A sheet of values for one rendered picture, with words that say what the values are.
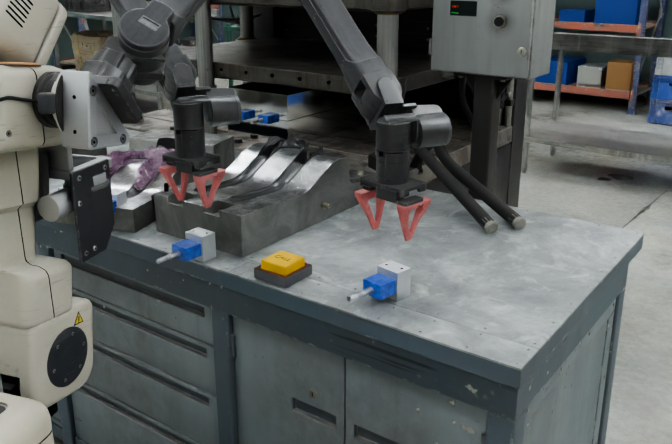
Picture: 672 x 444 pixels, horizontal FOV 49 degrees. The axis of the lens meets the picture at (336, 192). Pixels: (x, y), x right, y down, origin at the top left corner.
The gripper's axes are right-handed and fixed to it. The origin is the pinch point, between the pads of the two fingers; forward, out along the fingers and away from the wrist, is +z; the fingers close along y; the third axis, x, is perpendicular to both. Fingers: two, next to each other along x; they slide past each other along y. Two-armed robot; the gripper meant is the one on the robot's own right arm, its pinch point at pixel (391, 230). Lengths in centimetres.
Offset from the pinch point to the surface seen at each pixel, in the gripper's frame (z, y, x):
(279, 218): 7.4, 34.7, -2.5
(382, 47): -22, 60, -61
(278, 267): 9.3, 17.9, 11.4
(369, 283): 8.9, 0.5, 4.9
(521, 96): 4, 71, -148
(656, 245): 93, 61, -263
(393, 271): 7.2, -1.3, 0.8
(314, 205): 7.8, 37.1, -14.5
